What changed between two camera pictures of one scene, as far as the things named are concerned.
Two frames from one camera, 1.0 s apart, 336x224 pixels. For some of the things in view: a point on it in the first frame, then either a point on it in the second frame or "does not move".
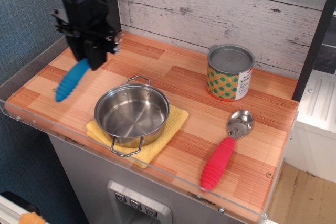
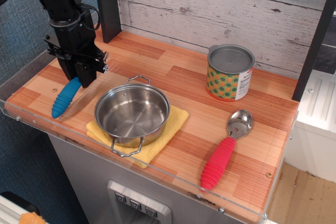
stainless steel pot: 136,112 does not move
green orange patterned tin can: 229,70 does not move
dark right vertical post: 311,61 does not move
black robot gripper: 88,16 → 77,43
